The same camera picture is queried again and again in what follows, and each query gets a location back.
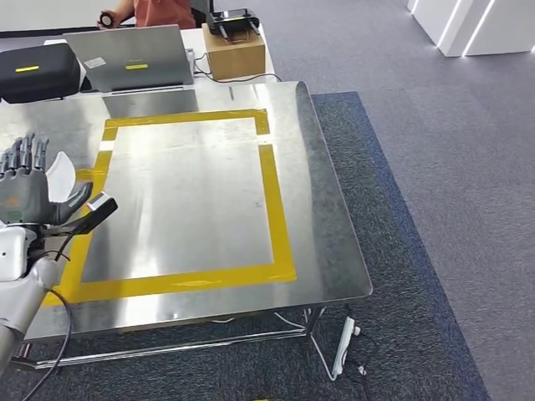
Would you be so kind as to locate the white power strip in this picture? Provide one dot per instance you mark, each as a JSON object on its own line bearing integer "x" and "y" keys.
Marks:
{"x": 344, "y": 346}

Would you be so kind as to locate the white plastic body part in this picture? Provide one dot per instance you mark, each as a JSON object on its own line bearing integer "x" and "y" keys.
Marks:
{"x": 60, "y": 177}

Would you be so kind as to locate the yellow bench marking tape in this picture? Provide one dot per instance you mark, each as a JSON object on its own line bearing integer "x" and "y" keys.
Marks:
{"x": 276, "y": 210}

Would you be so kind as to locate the brown cardboard box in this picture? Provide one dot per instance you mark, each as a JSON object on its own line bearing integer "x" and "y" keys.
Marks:
{"x": 234, "y": 58}

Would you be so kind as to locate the steel workbench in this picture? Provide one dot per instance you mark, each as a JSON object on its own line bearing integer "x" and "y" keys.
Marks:
{"x": 188, "y": 210}

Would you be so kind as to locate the white lit display plinth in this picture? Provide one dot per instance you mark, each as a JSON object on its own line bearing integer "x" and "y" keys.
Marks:
{"x": 480, "y": 27}

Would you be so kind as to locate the black remote controller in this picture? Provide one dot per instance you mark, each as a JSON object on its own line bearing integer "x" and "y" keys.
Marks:
{"x": 232, "y": 21}

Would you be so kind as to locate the person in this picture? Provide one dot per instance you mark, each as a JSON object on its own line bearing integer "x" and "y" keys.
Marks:
{"x": 162, "y": 12}

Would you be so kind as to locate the silver laptop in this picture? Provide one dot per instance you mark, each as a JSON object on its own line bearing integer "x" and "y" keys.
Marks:
{"x": 134, "y": 55}

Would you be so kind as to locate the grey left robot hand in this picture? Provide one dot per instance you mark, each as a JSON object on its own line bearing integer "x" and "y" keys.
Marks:
{"x": 25, "y": 193}

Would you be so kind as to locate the black hard case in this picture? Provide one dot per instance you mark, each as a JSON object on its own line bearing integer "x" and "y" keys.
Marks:
{"x": 38, "y": 72}

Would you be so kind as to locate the grey power adapter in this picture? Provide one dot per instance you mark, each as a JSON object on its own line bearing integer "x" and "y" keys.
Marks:
{"x": 190, "y": 58}

